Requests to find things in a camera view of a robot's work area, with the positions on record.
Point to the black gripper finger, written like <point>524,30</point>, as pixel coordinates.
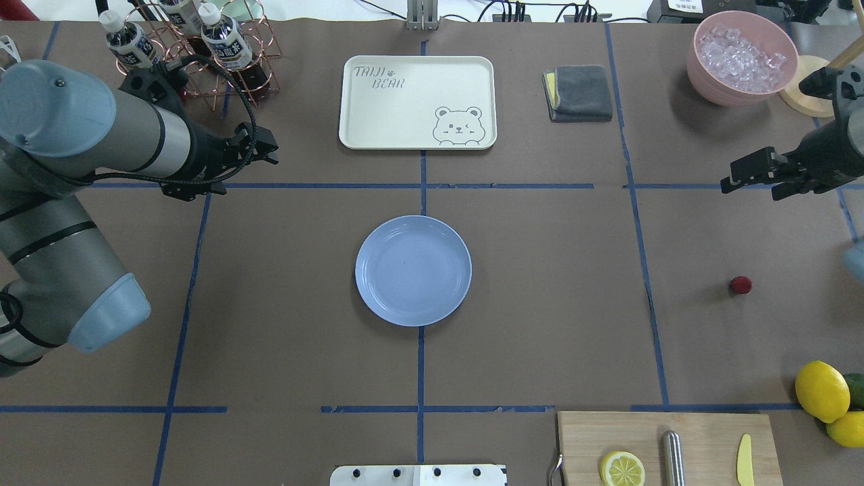
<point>762,164</point>
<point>729,185</point>

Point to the red strawberry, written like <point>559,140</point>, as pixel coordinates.
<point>740,285</point>

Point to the blue plate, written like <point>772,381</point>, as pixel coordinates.
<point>413,270</point>

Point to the wooden cup stand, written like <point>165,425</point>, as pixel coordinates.
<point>811,88</point>

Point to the pink bowl of ice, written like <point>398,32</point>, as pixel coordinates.
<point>738,58</point>

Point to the bottle white cap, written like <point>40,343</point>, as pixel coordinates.
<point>184,16</point>
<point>127,41</point>
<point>224,38</point>

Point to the cream bear tray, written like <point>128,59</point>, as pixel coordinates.
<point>412,102</point>

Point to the grey folded cloth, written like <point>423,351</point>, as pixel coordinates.
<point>578,93</point>

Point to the green lime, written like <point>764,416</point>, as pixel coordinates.
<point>855,384</point>

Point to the large yellow lemon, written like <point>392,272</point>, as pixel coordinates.
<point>822,391</point>

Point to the small yellow lemon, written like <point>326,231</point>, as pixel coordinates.
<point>847,430</point>

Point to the yellow plastic knife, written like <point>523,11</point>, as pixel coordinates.
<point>744,461</point>

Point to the steel muddler rod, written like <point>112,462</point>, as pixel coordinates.
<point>673,458</point>

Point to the lemon half slice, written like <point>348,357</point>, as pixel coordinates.
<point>622,468</point>

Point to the copper wire bottle rack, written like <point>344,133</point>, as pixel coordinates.
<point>258,80</point>

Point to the aluminium frame post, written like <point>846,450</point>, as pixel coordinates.
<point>422,15</point>

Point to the white pedestal base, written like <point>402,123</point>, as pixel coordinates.
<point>420,474</point>

